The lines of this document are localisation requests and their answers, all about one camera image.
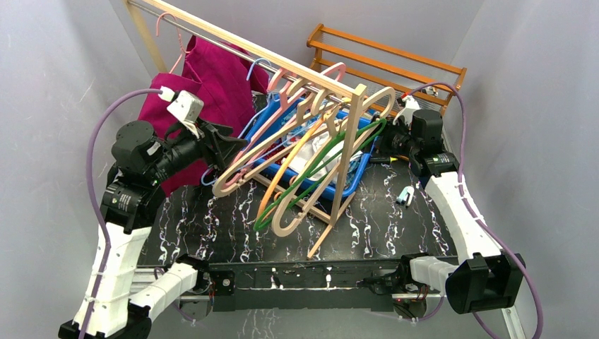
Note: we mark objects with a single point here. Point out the cream wooden hanger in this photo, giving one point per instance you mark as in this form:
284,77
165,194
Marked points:
353,140
308,95

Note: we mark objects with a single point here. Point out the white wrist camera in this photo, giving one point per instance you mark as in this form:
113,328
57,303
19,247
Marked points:
408,106
184,106

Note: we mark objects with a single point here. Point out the magenta garment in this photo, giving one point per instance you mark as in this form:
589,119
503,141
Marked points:
219,79

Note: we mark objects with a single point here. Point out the black yellow marker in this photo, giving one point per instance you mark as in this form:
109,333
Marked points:
383,160

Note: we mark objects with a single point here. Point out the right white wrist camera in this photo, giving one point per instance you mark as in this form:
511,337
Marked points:
408,106

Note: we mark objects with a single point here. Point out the thin pink wire hanger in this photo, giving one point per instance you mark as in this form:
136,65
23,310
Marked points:
163,26

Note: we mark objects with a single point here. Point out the orange wooden shoe rack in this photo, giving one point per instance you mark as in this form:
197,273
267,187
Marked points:
378,65

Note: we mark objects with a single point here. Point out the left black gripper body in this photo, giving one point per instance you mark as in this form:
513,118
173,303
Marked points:
210,144

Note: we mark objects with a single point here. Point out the black base frame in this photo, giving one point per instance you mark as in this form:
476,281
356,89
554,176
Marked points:
372,284

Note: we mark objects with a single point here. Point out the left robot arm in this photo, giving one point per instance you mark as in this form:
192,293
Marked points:
128,209

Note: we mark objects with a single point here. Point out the blue plastic bin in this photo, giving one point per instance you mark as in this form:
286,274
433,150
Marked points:
351,182

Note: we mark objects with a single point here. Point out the white plastic clip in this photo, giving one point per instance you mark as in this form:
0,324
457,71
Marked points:
406,196

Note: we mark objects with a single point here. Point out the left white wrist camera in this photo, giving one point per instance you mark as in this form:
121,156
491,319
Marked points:
184,106

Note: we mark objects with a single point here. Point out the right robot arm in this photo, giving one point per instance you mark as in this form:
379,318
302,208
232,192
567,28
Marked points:
485,277

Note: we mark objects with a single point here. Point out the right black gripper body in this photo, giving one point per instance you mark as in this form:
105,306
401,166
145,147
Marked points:
395,141

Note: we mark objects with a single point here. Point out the blue floral garment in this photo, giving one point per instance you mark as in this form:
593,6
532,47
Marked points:
299,162

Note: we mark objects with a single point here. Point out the wooden clothes rack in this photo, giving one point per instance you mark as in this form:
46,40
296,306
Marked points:
327,207

